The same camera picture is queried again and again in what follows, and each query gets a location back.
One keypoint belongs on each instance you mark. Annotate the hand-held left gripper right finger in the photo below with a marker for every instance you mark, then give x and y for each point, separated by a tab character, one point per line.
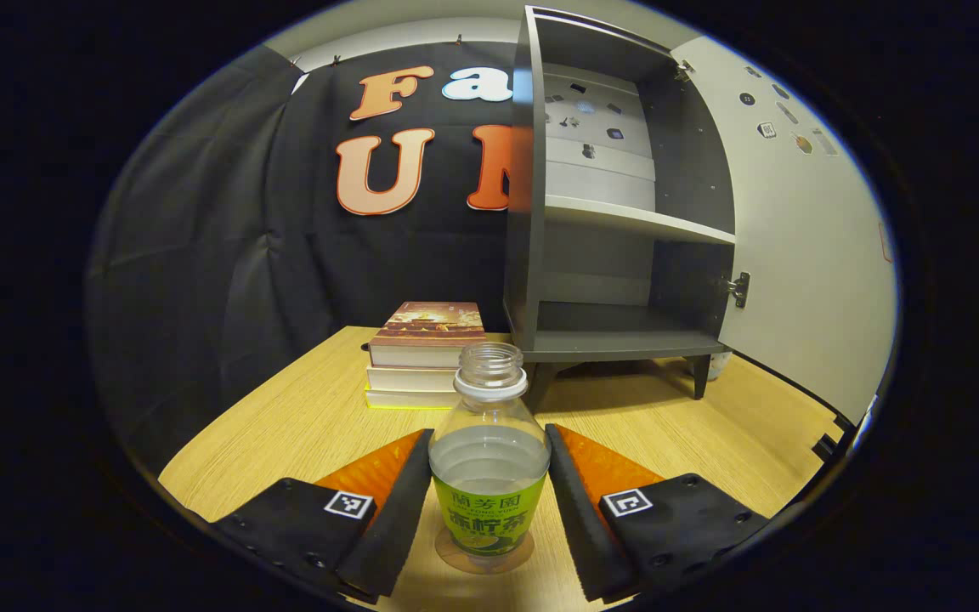
579	518

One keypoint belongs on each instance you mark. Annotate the row of black cloth clips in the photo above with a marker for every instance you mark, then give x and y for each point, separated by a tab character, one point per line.
335	60

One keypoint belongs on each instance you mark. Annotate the grey cabinet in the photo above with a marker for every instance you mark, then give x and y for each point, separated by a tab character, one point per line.
523	212

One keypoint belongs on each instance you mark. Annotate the black backdrop cloth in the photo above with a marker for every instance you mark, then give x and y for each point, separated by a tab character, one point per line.
200	255

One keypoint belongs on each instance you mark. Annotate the brown cover book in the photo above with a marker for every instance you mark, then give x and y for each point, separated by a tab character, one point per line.
426	336

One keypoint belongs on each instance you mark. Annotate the round brown coaster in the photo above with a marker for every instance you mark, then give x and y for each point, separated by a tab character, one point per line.
489	568

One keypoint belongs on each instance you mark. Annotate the green label bottle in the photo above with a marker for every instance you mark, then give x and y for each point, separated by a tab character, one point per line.
489	476

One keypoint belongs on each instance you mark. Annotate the white edged book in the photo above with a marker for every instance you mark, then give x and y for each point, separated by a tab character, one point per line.
409	379

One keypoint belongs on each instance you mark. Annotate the white round device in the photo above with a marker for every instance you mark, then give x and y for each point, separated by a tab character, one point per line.
717	365

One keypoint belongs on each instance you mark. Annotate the metal door hinge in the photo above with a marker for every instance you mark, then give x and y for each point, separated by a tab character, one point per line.
739	289
683	70

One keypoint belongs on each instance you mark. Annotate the white cabinet shelf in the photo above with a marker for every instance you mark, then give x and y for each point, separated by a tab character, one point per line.
625	219

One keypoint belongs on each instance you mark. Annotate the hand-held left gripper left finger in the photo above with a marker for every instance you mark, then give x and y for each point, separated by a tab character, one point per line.
392	518

